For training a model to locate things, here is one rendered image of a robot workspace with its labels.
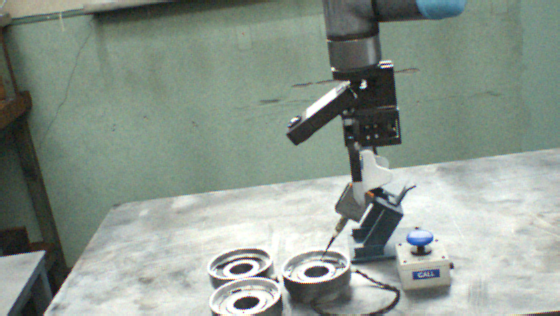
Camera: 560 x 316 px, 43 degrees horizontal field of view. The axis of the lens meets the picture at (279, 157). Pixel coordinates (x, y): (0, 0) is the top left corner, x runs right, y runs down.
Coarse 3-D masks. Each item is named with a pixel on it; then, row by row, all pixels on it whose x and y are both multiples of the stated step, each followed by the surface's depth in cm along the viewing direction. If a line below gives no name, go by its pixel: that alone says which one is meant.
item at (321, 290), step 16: (304, 256) 113; (320, 256) 114; (336, 256) 112; (288, 272) 110; (304, 272) 110; (320, 272) 111; (288, 288) 107; (304, 288) 105; (320, 288) 104; (336, 288) 105
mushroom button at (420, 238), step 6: (408, 234) 107; (414, 234) 106; (420, 234) 106; (426, 234) 106; (432, 234) 106; (408, 240) 106; (414, 240) 105; (420, 240) 105; (426, 240) 105; (432, 240) 105; (420, 246) 105
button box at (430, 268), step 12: (396, 252) 110; (408, 252) 107; (420, 252) 106; (432, 252) 106; (444, 252) 106; (408, 264) 104; (420, 264) 104; (432, 264) 104; (444, 264) 104; (408, 276) 105; (420, 276) 105; (432, 276) 105; (444, 276) 105; (408, 288) 105; (420, 288) 105; (432, 288) 105
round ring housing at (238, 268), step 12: (228, 252) 118; (240, 252) 118; (252, 252) 118; (264, 252) 116; (216, 264) 116; (240, 264) 116; (252, 264) 114; (216, 276) 110; (228, 276) 112; (240, 276) 111; (252, 276) 109; (264, 276) 110; (216, 288) 111
